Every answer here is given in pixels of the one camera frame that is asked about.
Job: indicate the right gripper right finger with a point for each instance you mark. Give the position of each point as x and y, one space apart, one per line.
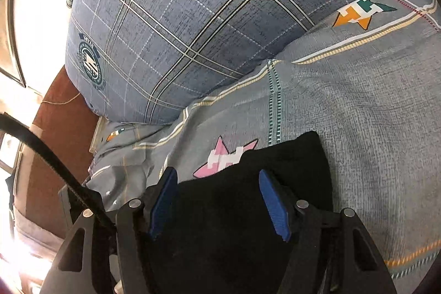
331 252

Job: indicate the black pants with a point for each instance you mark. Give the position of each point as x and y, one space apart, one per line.
220 237

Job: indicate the wooden bed frame edge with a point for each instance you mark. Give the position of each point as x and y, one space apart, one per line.
97 134

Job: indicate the brown padded headboard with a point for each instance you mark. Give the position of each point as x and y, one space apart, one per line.
66 124

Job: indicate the blue plaid pillow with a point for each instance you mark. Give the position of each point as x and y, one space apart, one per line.
145 60

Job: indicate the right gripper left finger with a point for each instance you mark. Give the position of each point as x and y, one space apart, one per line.
82 264

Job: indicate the grey star pattern bedsheet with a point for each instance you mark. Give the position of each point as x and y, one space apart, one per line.
367 80

